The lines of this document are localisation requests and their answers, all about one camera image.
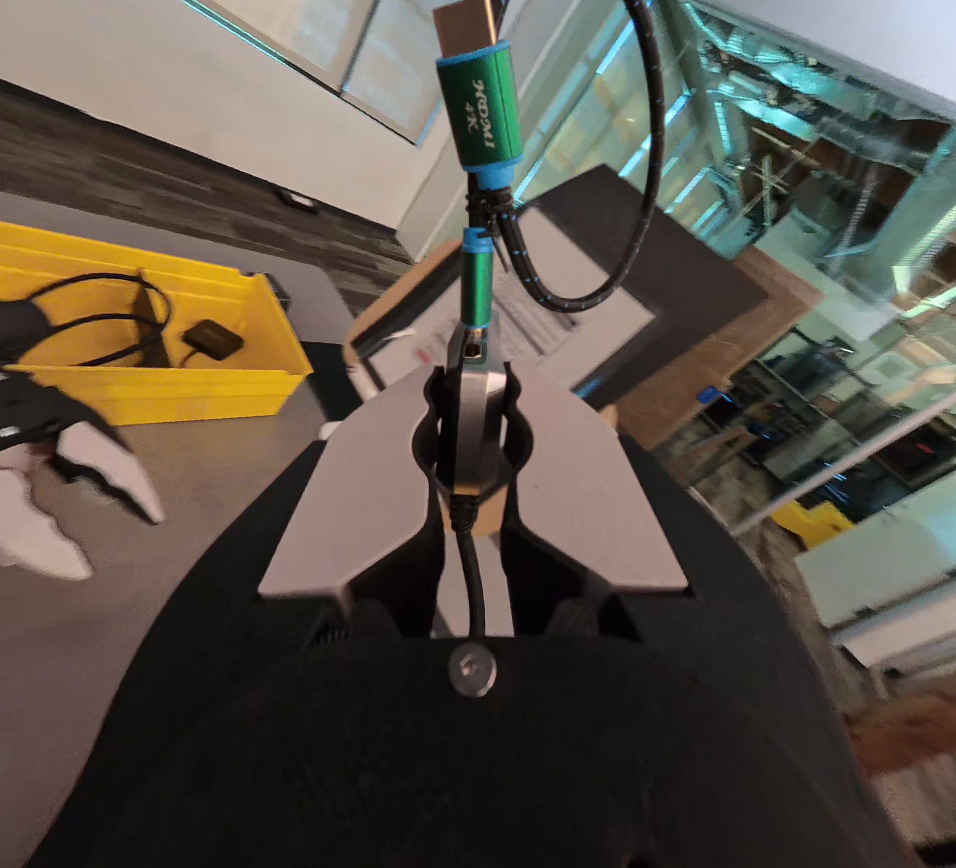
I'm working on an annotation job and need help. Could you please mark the silver ceiling ductwork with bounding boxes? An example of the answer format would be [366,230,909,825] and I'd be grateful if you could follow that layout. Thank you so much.
[657,0,956,264]

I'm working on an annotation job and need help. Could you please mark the yellow plastic container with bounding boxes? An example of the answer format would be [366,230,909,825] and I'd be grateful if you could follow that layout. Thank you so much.
[769,498,856,548]

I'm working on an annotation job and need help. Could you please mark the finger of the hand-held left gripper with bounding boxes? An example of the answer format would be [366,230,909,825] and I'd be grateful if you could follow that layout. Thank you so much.
[0,468,96,583]
[51,420,167,527]

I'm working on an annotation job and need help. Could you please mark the instruction sheet on stand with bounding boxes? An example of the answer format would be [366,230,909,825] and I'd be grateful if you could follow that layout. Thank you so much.
[344,165,770,436]

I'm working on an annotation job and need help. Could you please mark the black bin divider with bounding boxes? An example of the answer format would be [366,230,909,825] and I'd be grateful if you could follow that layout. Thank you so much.
[119,282,171,367]

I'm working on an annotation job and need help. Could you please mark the tall window with blinds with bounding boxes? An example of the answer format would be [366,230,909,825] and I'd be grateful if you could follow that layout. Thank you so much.
[515,0,718,227]

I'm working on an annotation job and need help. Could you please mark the black braided HDMI cable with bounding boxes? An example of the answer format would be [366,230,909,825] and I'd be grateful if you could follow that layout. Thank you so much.
[432,0,667,330]

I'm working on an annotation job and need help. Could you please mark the silver grey USB hub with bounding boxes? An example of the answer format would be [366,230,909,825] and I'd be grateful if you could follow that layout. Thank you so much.
[435,319,512,639]

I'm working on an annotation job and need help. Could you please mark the taped instruction sheet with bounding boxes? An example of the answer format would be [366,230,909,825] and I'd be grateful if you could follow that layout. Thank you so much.
[369,207,658,391]

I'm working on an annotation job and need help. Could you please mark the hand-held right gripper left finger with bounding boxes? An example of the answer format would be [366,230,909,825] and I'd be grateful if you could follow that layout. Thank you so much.
[257,362,448,636]

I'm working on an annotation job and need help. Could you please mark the yellow plastic bin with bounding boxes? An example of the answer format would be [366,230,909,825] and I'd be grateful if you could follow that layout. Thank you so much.
[0,220,313,427]

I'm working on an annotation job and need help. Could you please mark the brown cardboard panel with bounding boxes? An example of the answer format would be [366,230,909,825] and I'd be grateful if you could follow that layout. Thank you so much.
[620,244,826,447]

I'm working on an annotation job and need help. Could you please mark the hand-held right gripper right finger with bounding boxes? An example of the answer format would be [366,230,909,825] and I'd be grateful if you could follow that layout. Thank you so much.
[499,359,688,636]

